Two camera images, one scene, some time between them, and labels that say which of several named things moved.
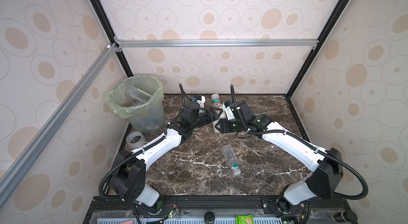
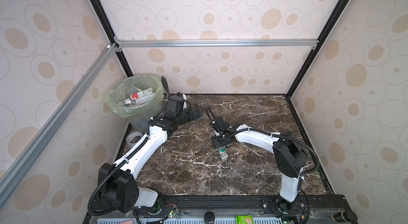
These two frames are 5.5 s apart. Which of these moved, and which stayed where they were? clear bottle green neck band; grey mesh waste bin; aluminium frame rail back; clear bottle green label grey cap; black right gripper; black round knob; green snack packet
Moved: clear bottle green label grey cap; black right gripper; clear bottle green neck band
Stayed: black round knob; green snack packet; grey mesh waste bin; aluminium frame rail back
